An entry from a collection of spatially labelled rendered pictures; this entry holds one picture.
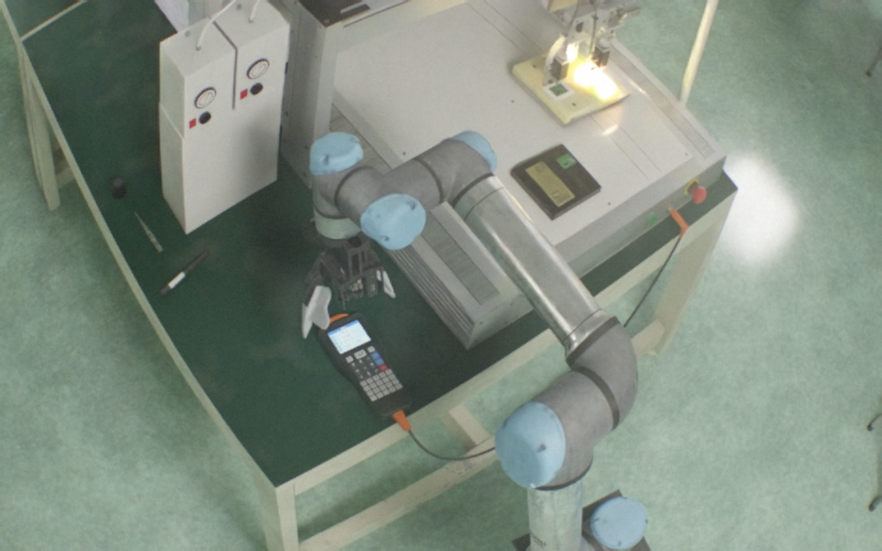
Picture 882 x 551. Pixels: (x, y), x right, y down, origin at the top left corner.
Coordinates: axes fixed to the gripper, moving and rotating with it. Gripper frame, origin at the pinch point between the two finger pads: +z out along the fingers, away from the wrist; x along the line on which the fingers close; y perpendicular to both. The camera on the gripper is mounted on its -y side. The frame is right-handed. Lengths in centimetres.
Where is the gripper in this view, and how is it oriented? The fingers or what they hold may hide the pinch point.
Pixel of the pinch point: (347, 316)
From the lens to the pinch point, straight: 203.0
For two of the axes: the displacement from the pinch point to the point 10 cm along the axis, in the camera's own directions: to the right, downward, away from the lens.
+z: 0.4, 7.1, 7.0
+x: 8.5, -3.9, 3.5
